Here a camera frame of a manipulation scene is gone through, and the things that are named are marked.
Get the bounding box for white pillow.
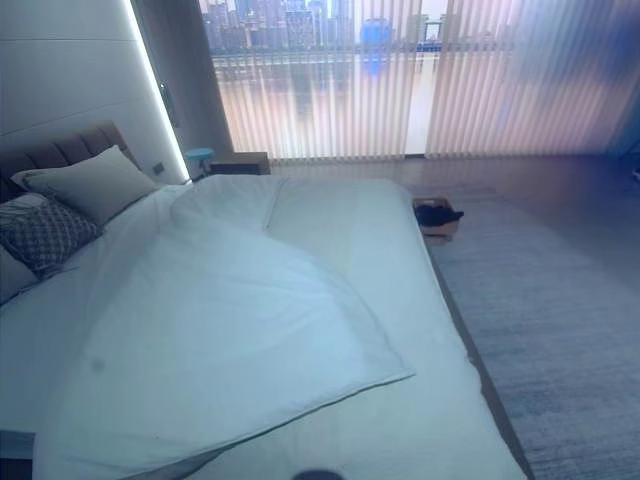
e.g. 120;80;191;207
0;244;40;306

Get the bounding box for patterned grey cushion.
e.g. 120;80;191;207
0;193;101;279

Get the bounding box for vertical LED light strip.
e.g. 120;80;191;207
122;0;192;182

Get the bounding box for bed with white sheet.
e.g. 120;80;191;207
0;174;529;480

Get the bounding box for wooden bedside table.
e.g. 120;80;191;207
209;151;272;177

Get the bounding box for vertical blinds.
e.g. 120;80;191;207
198;0;640;161

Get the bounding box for round blue stool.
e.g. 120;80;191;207
185;147;215;182

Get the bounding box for plain grey pillow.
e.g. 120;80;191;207
10;144;160;227

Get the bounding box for white duvet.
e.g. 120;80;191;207
32;175;418;480

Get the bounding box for wooden tray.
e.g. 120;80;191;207
411;197;462;238

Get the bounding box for brown padded headboard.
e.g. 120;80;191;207
0;119;139;202

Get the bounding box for black cloth item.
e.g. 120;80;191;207
416;203;465;227

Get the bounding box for grey blue rug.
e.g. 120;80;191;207
405;186;640;480

